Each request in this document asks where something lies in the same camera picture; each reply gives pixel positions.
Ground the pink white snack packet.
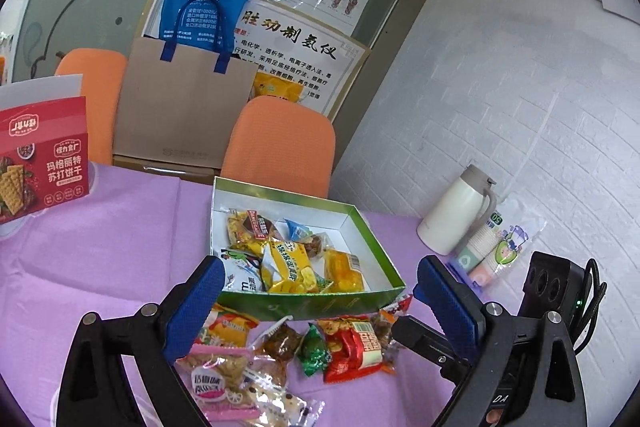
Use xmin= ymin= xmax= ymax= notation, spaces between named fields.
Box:
xmin=175 ymin=343 xmax=259 ymax=423

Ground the red white triangular packet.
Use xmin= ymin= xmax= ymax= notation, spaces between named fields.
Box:
xmin=384 ymin=294 xmax=412 ymax=317

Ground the orange green snack packet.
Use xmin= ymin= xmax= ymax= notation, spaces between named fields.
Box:
xmin=194 ymin=303 xmax=259 ymax=348

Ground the red snack packet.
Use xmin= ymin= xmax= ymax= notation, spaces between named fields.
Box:
xmin=318 ymin=315 xmax=383 ymax=384

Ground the clear cookie packet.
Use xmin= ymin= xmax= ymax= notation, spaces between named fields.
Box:
xmin=242 ymin=369 xmax=326 ymax=427

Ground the clear brown snack packet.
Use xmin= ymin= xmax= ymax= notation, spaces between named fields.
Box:
xmin=252 ymin=315 xmax=304 ymax=363

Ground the orange yellow cake packet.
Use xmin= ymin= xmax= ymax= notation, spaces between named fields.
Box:
xmin=324 ymin=249 xmax=364 ymax=293

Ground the dark green snack packet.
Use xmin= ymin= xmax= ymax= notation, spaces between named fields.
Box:
xmin=297 ymin=323 xmax=332 ymax=377

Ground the yellow snack packet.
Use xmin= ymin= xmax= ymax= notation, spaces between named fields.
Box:
xmin=260 ymin=239 xmax=332 ymax=295

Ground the clear orange nut packet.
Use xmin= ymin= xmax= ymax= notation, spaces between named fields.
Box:
xmin=370 ymin=310 xmax=401 ymax=375

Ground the paper cups package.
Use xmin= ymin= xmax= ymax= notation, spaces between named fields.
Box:
xmin=452 ymin=193 xmax=547 ymax=291

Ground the white thermos jug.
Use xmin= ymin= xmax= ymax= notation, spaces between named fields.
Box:
xmin=416 ymin=165 xmax=497 ymax=256

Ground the green white cardboard box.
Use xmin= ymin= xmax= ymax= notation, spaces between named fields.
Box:
xmin=209 ymin=178 xmax=406 ymax=321

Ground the red cracker box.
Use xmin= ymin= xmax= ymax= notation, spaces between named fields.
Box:
xmin=1 ymin=75 xmax=89 ymax=225

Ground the brown cardboard sheet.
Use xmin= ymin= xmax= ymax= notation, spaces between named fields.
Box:
xmin=114 ymin=37 xmax=257 ymax=169

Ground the right orange chair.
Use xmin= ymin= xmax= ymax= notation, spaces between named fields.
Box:
xmin=220 ymin=95 xmax=336 ymax=198

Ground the orange chair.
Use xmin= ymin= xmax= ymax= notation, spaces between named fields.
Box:
xmin=55 ymin=48 xmax=127 ymax=165
xmin=220 ymin=95 xmax=336 ymax=198

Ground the white chinese text poster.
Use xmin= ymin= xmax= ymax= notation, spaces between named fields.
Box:
xmin=235 ymin=0 xmax=370 ymax=119

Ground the left orange chair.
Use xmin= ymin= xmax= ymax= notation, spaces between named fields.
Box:
xmin=55 ymin=48 xmax=127 ymax=165

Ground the blue tote bag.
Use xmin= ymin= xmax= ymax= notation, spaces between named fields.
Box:
xmin=158 ymin=0 xmax=248 ymax=74

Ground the black cable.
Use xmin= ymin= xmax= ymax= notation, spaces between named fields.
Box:
xmin=569 ymin=258 xmax=609 ymax=356

